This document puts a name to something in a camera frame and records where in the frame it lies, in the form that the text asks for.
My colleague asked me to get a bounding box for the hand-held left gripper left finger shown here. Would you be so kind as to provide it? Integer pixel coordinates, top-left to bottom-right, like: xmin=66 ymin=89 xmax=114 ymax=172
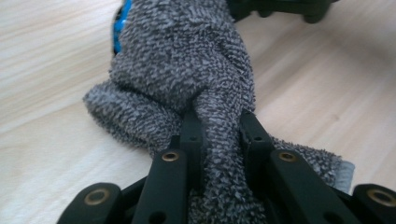
xmin=132 ymin=108 xmax=207 ymax=224

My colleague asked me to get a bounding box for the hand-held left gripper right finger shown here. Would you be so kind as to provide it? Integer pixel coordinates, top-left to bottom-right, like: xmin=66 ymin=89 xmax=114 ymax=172
xmin=240 ymin=108 xmax=362 ymax=224

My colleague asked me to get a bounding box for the grey terry cloth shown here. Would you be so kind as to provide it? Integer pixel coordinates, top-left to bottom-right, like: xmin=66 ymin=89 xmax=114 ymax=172
xmin=82 ymin=0 xmax=356 ymax=224

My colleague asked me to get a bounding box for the blue toy car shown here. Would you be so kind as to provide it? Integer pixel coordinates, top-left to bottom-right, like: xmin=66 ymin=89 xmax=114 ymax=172
xmin=111 ymin=0 xmax=134 ymax=56

